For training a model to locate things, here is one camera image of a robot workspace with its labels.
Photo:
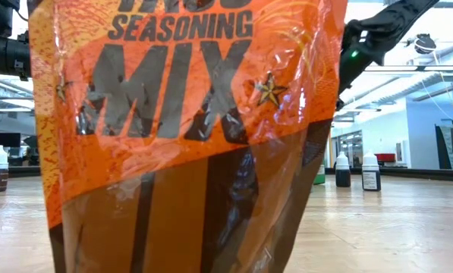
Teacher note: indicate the green small carton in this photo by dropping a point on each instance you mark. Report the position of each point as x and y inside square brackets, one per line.
[320, 176]

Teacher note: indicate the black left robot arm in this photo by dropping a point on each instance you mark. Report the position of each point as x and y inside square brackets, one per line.
[2, 55]

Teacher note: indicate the black background monitor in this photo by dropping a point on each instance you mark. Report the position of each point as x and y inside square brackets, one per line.
[7, 139]

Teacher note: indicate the orange taco seasoning packet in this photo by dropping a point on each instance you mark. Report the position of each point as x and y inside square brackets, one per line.
[173, 113]

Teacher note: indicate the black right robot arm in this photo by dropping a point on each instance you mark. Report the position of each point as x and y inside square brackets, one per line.
[400, 11]

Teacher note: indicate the red background seat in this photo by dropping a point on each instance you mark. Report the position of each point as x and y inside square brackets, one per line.
[385, 157]

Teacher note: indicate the black hanging camera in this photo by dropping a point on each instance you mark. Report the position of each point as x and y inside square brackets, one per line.
[425, 43]

